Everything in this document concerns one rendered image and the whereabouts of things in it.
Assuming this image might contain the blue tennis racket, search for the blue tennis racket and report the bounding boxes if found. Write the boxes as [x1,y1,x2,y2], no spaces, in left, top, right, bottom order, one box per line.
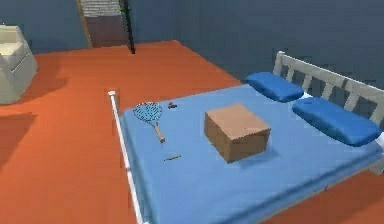
[132,101,166,144]

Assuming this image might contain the brown cardboard box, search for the brown cardboard box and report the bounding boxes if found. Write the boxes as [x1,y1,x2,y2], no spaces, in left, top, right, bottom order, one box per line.
[203,102,272,164]

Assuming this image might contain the blue pillow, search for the blue pillow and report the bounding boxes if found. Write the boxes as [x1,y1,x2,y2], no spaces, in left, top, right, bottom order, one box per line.
[245,71,305,104]
[291,96,383,148]

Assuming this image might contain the black floor lamp pole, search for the black floor lamp pole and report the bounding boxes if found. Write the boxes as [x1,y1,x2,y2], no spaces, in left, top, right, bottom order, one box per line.
[119,0,137,55]

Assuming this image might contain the cream armchair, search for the cream armchair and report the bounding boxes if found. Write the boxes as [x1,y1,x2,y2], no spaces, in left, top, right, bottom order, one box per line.
[0,24,39,106]

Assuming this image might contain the blue bed with white frame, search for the blue bed with white frame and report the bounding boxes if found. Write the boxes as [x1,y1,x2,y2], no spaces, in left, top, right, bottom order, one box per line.
[107,50,384,224]

